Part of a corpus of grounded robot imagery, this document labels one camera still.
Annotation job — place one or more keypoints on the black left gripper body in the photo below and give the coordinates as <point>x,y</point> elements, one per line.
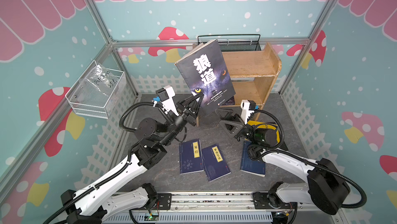
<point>176,124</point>

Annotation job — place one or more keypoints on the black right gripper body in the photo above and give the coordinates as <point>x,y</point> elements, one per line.
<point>239,129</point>

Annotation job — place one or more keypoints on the yellow cover book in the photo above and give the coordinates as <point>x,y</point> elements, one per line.
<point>267,133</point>

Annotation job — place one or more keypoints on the dark wolf cover book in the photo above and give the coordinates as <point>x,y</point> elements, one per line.
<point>205,72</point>

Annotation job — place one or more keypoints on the purple portrait cover book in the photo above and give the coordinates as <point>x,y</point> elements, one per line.
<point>229,102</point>

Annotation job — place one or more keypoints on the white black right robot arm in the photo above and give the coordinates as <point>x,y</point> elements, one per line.
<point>326,187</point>

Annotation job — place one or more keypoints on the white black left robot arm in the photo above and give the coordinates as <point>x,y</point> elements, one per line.
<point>96,202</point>

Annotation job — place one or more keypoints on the black book under stack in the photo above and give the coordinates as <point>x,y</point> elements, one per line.
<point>283,145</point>

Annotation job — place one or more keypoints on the blue book small yellow label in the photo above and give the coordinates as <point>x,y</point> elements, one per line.
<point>248,165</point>

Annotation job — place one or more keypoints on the navy book left yellow label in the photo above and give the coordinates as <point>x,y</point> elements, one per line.
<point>190,157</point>

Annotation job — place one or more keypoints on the navy book tilted yellow label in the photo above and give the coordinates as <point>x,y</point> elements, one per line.
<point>215,165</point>

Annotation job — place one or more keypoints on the wooden two-tier bookshelf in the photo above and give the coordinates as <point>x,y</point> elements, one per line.
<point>253,73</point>

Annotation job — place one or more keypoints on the clear plastic bag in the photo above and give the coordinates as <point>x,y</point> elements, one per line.
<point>97,87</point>

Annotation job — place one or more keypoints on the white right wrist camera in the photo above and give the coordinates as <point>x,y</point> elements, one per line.
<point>248,108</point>

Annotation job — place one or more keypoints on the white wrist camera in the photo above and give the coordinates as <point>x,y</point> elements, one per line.
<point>166,95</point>
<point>248,108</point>

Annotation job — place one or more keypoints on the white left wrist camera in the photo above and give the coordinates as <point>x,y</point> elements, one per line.
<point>166,95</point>

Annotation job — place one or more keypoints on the black wire mesh basket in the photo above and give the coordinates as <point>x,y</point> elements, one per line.
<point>234,42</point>

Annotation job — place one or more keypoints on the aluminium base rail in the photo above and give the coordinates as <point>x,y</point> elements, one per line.
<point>240,207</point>

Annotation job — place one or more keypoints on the white wire wall basket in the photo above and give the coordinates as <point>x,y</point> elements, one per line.
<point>89,110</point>

